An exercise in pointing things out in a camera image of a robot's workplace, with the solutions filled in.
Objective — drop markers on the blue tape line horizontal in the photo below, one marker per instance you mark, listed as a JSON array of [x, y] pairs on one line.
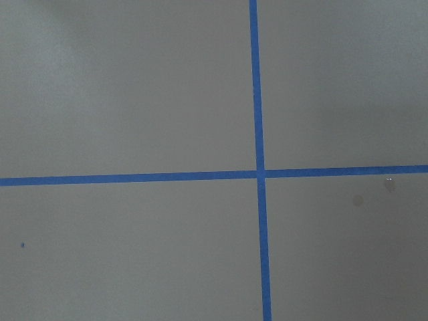
[[212, 175]]

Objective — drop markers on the blue tape line vertical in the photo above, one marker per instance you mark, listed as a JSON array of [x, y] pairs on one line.
[[260, 164]]

